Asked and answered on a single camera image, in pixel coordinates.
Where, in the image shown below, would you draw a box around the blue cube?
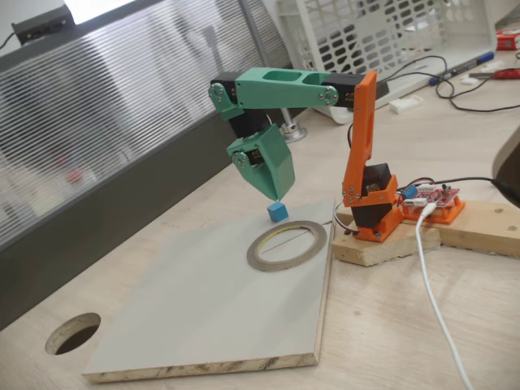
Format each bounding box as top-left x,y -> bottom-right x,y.
266,199 -> 289,223

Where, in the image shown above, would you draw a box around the silver pole with round foot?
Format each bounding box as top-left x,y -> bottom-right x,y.
237,0 -> 309,144

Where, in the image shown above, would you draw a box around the wooden base block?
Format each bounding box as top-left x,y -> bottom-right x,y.
331,205 -> 444,268

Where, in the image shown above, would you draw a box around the grey chipboard panel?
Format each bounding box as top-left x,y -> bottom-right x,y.
82,197 -> 336,385

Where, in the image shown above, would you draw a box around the white plastic printed part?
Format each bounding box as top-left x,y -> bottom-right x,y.
388,93 -> 423,114

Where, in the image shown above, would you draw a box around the red circuit board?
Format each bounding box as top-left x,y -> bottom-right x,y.
400,183 -> 462,212

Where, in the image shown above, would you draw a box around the translucent ribbed desk partition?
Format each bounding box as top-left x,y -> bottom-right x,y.
0,0 -> 300,330

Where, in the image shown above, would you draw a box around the orange circuit board holder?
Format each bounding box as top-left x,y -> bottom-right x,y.
400,194 -> 466,225

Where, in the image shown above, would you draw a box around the blue capped marker pen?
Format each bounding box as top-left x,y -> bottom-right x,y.
428,50 -> 496,86

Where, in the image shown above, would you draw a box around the long wooden plank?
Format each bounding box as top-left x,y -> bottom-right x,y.
436,197 -> 520,258

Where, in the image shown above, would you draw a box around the white plastic crate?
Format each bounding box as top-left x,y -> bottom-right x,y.
275,0 -> 499,125

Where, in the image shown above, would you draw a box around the beige and black curved object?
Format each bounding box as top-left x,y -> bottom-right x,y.
491,125 -> 520,204

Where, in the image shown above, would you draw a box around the small red box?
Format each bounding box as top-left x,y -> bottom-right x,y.
495,31 -> 520,52

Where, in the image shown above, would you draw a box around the black box device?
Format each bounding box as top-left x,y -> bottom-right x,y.
11,4 -> 75,45

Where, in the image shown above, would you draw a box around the servo wire bundle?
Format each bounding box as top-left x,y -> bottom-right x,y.
331,201 -> 361,236

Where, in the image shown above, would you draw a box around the grey ring of tape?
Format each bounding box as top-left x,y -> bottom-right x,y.
246,220 -> 328,272

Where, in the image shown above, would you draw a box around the white USB cable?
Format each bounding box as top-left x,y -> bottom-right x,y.
414,202 -> 476,390

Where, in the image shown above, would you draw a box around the thin black cable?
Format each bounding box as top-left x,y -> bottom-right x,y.
375,54 -> 520,113

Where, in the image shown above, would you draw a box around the black power cable with plug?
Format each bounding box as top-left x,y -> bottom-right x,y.
434,176 -> 520,200

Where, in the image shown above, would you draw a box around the red handled pliers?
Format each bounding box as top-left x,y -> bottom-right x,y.
469,67 -> 520,81

